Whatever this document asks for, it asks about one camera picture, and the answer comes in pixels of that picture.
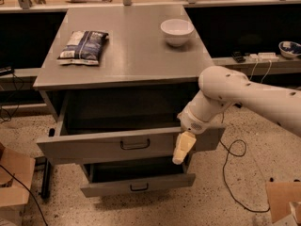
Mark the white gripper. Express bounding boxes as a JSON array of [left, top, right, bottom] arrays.
[[172, 107, 210, 165]]

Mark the grey top drawer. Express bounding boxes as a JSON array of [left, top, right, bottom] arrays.
[[36, 89, 227, 166]]

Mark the grey drawer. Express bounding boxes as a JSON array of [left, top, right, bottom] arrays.
[[81, 156, 196, 198], [36, 89, 227, 166]]

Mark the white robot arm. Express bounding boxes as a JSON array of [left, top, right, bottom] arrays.
[[172, 66, 301, 165]]

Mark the grey drawer cabinet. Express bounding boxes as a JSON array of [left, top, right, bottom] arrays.
[[33, 4, 217, 174]]

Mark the grey bottom drawer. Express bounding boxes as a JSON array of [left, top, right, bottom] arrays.
[[81, 156, 196, 198]]

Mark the small black device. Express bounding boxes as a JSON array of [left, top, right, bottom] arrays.
[[231, 52, 246, 63]]

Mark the white bowl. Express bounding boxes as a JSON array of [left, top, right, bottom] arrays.
[[160, 19, 195, 47]]

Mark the cardboard box right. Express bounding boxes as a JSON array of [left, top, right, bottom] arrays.
[[265, 182, 301, 226]]

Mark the cardboard box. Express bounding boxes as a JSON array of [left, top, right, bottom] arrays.
[[265, 182, 301, 226], [0, 144, 35, 226]]

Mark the white power strip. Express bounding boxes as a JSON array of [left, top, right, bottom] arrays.
[[249, 52, 279, 61]]

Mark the blue patterned bowl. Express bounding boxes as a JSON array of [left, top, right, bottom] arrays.
[[278, 41, 301, 58]]

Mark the blue white snack bag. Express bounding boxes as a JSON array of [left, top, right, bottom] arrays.
[[57, 30, 108, 66]]

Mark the cardboard box left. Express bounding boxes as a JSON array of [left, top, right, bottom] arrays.
[[0, 144, 35, 226]]

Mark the black cable on floor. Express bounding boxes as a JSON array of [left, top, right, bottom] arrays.
[[217, 110, 271, 214]]

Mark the black cable left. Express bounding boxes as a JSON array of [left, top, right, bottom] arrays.
[[0, 163, 50, 226]]

